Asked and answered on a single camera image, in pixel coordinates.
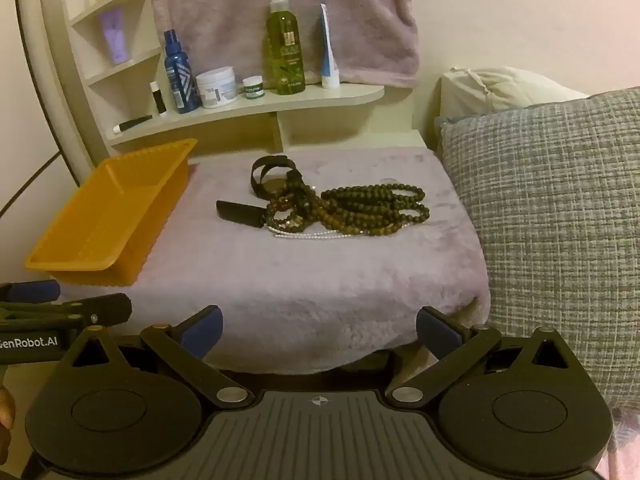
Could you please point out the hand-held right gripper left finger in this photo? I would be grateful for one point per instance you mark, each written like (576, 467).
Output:
(202, 332)

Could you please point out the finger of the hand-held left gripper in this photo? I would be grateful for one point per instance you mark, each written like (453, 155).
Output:
(100, 310)
(35, 291)

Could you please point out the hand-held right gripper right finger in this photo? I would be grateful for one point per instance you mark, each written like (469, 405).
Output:
(437, 334)

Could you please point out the orange plastic tray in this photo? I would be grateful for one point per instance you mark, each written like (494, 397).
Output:
(100, 210)

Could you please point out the person's left hand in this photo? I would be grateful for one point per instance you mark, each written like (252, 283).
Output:
(6, 410)

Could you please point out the grey checked pillow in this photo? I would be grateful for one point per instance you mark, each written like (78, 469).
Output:
(550, 210)

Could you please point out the dark green tube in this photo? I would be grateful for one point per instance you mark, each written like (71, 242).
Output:
(135, 123)

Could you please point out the green lip balm stick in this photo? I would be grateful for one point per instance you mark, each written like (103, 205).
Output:
(158, 100)

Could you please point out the cream corner shelf unit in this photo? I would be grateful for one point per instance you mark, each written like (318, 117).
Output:
(240, 112)

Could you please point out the blue spray bottle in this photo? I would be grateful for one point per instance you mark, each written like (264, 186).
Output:
(180, 80)

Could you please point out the white cream jar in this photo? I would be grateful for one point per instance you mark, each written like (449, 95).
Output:
(216, 87)

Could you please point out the small white green jar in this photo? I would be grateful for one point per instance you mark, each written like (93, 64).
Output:
(253, 89)

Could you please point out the cream pillow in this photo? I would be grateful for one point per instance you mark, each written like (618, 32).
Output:
(500, 87)

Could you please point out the purple tube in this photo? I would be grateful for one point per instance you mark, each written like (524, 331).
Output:
(115, 37)

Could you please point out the green spray bottle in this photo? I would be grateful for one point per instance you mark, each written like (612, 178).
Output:
(285, 55)

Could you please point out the white blue tube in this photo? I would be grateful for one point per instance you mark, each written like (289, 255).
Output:
(329, 55)

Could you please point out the pink hanging towel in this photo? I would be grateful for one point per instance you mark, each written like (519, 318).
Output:
(225, 10)

